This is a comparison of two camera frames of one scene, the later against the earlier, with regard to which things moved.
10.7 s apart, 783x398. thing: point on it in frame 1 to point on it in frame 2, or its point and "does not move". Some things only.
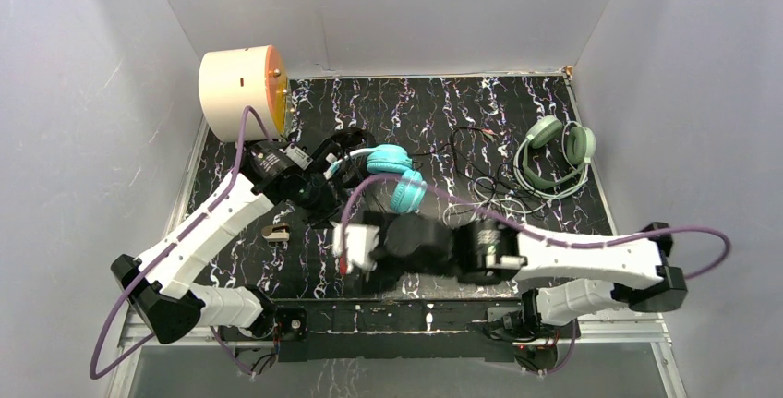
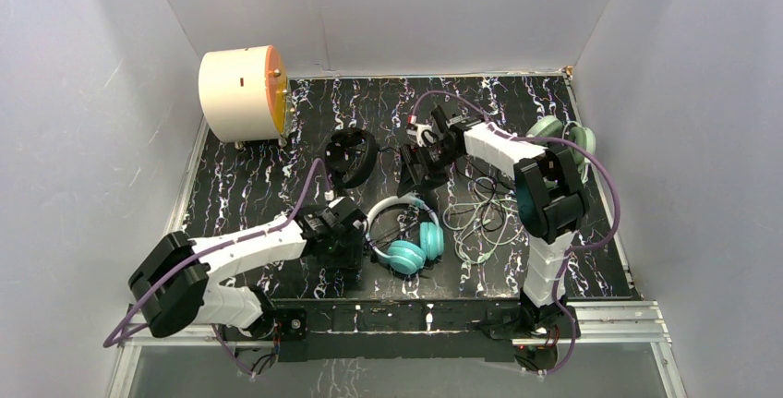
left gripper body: x=333 y=154 to x=345 y=243
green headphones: x=580 y=145 does not move
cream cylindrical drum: x=232 y=79 does not move
